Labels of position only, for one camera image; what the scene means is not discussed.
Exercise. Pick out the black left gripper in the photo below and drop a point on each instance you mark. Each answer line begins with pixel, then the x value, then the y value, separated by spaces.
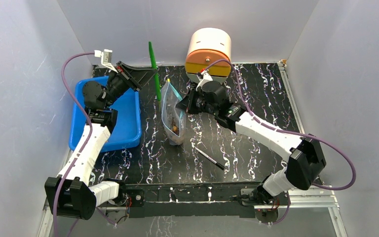
pixel 138 77

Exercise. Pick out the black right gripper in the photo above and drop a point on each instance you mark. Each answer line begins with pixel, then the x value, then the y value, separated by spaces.
pixel 193 102

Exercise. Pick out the clear zip top bag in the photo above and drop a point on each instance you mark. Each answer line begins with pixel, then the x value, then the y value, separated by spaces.
pixel 169 95

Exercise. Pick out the brown longan bunch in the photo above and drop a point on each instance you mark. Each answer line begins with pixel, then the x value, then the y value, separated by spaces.
pixel 173 118

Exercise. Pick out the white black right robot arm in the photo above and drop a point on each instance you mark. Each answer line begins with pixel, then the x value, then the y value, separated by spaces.
pixel 303 155

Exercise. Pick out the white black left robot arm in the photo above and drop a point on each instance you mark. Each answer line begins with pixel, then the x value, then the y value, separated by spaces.
pixel 69 193

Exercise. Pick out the blue plastic bin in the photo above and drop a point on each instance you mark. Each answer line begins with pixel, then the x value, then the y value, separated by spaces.
pixel 122 118

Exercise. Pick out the pastel mini drawer cabinet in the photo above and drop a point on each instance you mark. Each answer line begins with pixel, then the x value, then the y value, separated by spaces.
pixel 206 46

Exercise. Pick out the black and white pen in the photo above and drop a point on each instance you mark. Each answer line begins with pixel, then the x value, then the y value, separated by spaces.
pixel 217 164

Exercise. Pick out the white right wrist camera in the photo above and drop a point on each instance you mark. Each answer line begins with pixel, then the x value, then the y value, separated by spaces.
pixel 204 77

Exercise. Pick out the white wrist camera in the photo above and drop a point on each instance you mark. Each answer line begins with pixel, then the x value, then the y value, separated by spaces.
pixel 105 58
pixel 204 77

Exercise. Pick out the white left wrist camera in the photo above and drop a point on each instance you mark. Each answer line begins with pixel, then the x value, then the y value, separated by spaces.
pixel 105 58

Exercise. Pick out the aluminium frame rail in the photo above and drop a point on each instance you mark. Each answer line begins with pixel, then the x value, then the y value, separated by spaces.
pixel 217 199

